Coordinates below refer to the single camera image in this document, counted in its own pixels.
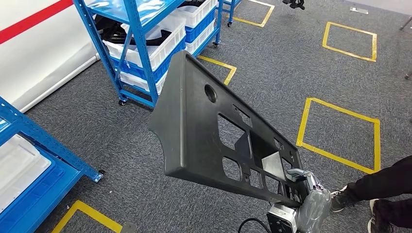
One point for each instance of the person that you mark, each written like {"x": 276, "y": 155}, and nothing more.
{"x": 379, "y": 183}

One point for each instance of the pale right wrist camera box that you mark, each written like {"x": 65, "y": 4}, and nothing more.
{"x": 280, "y": 218}

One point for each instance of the black plastic plate bracket part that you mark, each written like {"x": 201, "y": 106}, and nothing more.
{"x": 193, "y": 128}

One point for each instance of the grey floor plate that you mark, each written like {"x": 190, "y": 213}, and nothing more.
{"x": 359, "y": 10}

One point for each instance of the blue wheeled shelf rack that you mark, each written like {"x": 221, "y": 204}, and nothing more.
{"x": 141, "y": 54}

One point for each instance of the black part in bin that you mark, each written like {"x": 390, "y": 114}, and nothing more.
{"x": 112, "y": 32}
{"x": 193, "y": 3}

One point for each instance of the red barrier belt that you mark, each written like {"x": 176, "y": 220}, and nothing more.
{"x": 32, "y": 21}

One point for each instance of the blue plastic bin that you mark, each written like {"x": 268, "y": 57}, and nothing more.
{"x": 161, "y": 72}
{"x": 199, "y": 32}
{"x": 48, "y": 199}

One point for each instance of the blue metal shelf rack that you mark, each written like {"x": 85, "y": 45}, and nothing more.
{"x": 48, "y": 141}

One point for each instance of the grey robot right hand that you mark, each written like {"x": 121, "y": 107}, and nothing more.
{"x": 317, "y": 209}

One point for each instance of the dark grey robot body part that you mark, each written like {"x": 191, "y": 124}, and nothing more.
{"x": 129, "y": 227}

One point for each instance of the yellow floor tape square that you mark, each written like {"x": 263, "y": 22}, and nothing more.
{"x": 304, "y": 122}
{"x": 325, "y": 35}

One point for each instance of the white car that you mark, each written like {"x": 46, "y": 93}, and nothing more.
{"x": 48, "y": 58}

